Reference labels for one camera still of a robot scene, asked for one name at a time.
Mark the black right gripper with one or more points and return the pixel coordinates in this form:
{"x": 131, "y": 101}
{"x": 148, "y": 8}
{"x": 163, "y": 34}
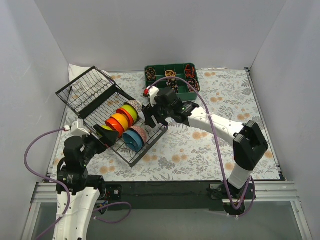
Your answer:
{"x": 155, "y": 111}

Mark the white cloth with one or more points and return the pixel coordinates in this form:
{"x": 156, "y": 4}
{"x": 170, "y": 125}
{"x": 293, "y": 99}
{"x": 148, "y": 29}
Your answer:
{"x": 89, "y": 79}

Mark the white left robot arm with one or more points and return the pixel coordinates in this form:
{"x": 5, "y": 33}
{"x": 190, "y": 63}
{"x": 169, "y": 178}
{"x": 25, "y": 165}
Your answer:
{"x": 77, "y": 198}

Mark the blue bowl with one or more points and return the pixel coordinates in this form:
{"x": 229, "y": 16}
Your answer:
{"x": 133, "y": 140}

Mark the pink floral rolled band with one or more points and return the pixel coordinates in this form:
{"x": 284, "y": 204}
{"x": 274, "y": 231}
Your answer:
{"x": 193, "y": 85}

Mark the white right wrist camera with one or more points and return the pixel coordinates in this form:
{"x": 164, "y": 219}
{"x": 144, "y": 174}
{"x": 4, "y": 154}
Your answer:
{"x": 151, "y": 93}

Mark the yellow rolled band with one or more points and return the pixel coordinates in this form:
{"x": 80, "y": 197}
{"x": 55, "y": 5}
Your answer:
{"x": 170, "y": 73}

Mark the black base bar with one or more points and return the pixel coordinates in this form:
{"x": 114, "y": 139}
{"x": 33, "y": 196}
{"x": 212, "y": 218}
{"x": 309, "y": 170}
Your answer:
{"x": 173, "y": 195}

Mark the orange bowl behind lime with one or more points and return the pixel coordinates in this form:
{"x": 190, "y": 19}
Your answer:
{"x": 127, "y": 115}

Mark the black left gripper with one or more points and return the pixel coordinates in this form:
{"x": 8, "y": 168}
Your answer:
{"x": 99, "y": 136}

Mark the black wire dish rack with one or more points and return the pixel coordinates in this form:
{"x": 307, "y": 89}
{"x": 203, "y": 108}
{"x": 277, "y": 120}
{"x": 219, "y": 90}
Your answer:
{"x": 95, "y": 104}

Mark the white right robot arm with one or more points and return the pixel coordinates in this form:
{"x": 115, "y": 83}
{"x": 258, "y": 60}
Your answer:
{"x": 248, "y": 142}

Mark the yellow orange bowl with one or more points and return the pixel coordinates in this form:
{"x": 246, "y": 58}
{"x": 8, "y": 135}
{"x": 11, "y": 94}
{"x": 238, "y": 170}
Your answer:
{"x": 121, "y": 119}

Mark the red floral patterned bowl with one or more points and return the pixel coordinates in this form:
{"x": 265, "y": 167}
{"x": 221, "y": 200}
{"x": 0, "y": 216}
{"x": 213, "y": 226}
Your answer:
{"x": 141, "y": 131}

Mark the small lime green bowl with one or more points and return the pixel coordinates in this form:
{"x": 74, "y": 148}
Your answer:
{"x": 102, "y": 130}

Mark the aluminium frame rail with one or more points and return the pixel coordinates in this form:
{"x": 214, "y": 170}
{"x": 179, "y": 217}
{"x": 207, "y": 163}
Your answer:
{"x": 188, "y": 210}

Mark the orange black rolled band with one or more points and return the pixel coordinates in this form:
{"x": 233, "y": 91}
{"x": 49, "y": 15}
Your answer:
{"x": 190, "y": 71}

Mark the green compartment tray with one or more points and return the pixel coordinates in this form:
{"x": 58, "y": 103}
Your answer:
{"x": 183, "y": 93}

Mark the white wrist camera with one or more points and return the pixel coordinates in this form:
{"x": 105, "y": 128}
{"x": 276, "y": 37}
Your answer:
{"x": 151, "y": 93}
{"x": 78, "y": 126}

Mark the red orange bowl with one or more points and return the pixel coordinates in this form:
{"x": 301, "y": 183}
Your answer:
{"x": 115, "y": 125}

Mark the brown spotted rolled band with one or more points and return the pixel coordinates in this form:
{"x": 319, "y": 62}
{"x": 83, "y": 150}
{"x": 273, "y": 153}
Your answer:
{"x": 150, "y": 73}

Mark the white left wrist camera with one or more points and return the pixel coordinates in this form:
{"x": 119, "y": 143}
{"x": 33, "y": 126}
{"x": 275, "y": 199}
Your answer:
{"x": 78, "y": 126}

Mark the brown lattice patterned bowl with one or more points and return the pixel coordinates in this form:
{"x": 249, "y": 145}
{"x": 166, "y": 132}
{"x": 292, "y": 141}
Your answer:
{"x": 135, "y": 104}

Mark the floral patterned table mat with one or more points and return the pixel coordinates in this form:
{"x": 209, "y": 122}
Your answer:
{"x": 185, "y": 153}

